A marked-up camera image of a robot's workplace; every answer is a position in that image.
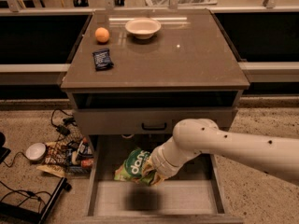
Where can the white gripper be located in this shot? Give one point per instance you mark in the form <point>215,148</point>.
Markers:
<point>161,164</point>

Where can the green rice chip bag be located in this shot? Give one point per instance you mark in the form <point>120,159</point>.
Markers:
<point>132,167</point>

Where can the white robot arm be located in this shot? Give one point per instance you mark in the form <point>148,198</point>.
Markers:
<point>190,138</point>

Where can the open lower drawer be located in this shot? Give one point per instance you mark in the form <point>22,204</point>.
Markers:
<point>193,196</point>

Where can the closed upper drawer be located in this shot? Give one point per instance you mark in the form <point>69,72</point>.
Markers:
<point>128,120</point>

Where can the grey wooden drawer cabinet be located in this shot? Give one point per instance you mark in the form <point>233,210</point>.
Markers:
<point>186,64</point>

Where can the pile of snack packages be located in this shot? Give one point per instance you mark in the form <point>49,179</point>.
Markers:
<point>67,157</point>

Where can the black stand base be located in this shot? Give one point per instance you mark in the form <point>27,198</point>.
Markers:
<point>29,206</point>

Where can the dark blue snack bar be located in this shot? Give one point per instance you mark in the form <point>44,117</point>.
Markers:
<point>102,60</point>

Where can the white paper bowl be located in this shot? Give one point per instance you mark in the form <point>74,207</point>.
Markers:
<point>142,28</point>

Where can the orange fruit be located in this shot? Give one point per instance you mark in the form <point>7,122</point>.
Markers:
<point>102,35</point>

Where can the black drawer handle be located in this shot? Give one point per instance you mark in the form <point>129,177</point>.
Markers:
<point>160,127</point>

